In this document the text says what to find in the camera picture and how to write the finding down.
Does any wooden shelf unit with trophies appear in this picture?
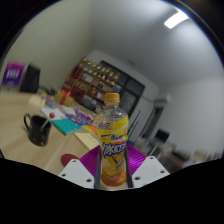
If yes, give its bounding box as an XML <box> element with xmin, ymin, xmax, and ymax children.
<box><xmin>61</xmin><ymin>57</ymin><xmax>122</xmax><ymax>113</ymax></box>

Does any black computer monitor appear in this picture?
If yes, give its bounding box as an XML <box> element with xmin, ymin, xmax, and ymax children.
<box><xmin>154</xmin><ymin>128</ymin><xmax>171</xmax><ymax>144</ymax></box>

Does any teal book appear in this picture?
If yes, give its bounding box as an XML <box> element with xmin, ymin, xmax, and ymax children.
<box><xmin>50</xmin><ymin>118</ymin><xmax>82</xmax><ymax>136</ymax></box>

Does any colourful magazine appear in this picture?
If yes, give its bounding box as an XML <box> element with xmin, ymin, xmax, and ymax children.
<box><xmin>64</xmin><ymin>106</ymin><xmax>95</xmax><ymax>126</ymax></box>

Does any pale yellow flat box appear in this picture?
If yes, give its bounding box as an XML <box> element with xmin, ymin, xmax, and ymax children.
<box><xmin>74</xmin><ymin>131</ymin><xmax>99</xmax><ymax>151</ymax></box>

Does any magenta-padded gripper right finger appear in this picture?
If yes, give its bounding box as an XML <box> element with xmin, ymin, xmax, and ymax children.
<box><xmin>124</xmin><ymin>143</ymin><xmax>170</xmax><ymax>189</ymax></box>

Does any black mug with coloured dots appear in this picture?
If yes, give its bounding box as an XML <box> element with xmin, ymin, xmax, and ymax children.
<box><xmin>23</xmin><ymin>113</ymin><xmax>53</xmax><ymax>147</ymax></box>

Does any black office chair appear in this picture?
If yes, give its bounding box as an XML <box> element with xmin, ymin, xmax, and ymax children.
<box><xmin>19</xmin><ymin>63</ymin><xmax>42</xmax><ymax>94</ymax></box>

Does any cream notepad block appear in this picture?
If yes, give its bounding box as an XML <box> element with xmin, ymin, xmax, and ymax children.
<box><xmin>28</xmin><ymin>95</ymin><xmax>46</xmax><ymax>108</ymax></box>

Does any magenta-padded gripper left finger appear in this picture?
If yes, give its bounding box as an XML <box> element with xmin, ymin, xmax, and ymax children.
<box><xmin>58</xmin><ymin>144</ymin><xmax>103</xmax><ymax>190</ymax></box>

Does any dark glass door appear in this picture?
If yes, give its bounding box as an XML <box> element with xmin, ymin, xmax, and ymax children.
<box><xmin>99</xmin><ymin>60</ymin><xmax>146</xmax><ymax>118</ymax></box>

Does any yellow drink bottle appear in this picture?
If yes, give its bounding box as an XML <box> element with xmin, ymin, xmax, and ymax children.
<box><xmin>95</xmin><ymin>92</ymin><xmax>130</xmax><ymax>188</ymax></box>

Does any white wall air conditioner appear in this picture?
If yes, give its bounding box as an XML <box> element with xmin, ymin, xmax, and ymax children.
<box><xmin>153</xmin><ymin>94</ymin><xmax>171</xmax><ymax>108</ymax></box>

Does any purple sign board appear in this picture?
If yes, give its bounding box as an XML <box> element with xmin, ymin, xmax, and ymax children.
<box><xmin>1</xmin><ymin>60</ymin><xmax>27</xmax><ymax>88</ymax></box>

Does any white printed paper sheet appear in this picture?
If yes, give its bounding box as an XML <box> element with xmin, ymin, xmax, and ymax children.
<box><xmin>40</xmin><ymin>106</ymin><xmax>68</xmax><ymax>121</ymax></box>

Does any yellow gift box red ribbon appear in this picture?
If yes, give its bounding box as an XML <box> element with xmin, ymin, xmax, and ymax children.
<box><xmin>53</xmin><ymin>89</ymin><xmax>74</xmax><ymax>108</ymax></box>

